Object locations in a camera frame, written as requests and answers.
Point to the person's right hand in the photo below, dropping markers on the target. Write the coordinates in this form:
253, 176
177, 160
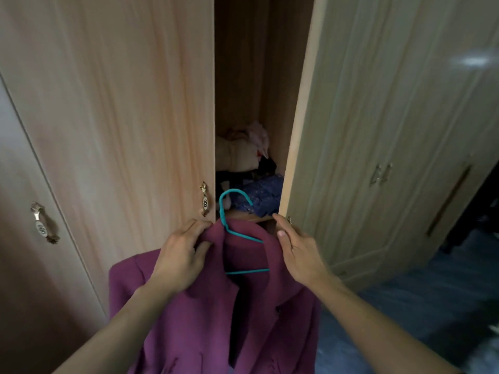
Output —
302, 257

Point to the person's left hand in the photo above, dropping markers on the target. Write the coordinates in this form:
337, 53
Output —
177, 260

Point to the person's left thumb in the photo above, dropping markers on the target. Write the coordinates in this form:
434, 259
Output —
203, 253

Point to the person's right thumb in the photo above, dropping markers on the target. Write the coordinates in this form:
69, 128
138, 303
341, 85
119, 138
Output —
283, 245

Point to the purple coat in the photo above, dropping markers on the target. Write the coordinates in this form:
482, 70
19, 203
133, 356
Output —
195, 327

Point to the beige panelled wardrobe door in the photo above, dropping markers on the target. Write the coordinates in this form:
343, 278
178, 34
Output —
312, 132

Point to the person's right forearm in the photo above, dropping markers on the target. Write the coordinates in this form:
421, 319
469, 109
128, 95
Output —
370, 327

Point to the person's left forearm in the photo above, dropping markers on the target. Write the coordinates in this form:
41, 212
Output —
117, 331

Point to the teal clothes hanger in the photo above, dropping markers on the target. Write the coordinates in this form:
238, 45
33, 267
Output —
222, 218

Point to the wooden wardrobe shelf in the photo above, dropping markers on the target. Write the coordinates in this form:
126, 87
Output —
253, 218

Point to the blue patterned fabric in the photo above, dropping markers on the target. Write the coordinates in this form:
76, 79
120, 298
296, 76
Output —
267, 192

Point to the black clothes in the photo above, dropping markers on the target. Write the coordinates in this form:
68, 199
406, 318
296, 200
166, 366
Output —
265, 167

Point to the beige folded garment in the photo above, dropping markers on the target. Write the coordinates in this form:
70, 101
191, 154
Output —
234, 155

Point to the pink garment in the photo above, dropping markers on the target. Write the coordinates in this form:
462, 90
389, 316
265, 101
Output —
259, 138

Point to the light wooden wardrobe door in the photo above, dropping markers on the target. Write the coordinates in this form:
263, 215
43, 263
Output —
117, 112

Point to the pale wardrobe door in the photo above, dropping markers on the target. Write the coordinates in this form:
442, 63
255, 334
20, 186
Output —
31, 288

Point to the beige panelled wardrobe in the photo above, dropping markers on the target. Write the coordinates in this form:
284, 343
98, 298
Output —
429, 112

